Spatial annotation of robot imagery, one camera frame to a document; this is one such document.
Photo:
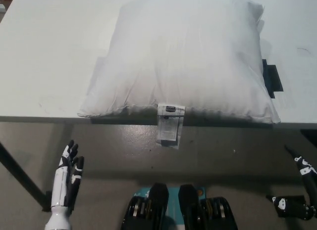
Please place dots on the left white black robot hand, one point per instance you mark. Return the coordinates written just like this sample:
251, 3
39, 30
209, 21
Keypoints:
60, 185

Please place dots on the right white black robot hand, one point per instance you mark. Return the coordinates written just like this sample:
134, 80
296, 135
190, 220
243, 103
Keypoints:
310, 190

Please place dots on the white pillow with label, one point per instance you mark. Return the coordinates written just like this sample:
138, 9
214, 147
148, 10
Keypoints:
178, 59

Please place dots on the black slanted table leg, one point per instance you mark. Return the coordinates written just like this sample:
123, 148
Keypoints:
22, 175

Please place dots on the black tape patch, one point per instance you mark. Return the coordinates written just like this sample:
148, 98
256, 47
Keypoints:
271, 76

